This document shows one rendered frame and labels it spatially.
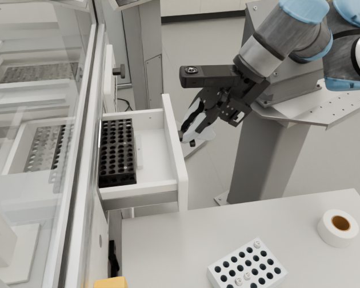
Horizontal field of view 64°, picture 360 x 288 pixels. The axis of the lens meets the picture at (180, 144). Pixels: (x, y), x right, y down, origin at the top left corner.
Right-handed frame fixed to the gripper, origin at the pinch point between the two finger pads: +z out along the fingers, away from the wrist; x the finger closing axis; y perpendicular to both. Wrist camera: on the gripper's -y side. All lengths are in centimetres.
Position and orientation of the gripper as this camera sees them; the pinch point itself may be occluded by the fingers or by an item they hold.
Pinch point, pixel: (182, 132)
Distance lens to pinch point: 64.4
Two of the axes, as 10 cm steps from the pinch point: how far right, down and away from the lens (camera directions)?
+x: -1.6, -6.8, 7.2
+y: 8.1, 3.3, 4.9
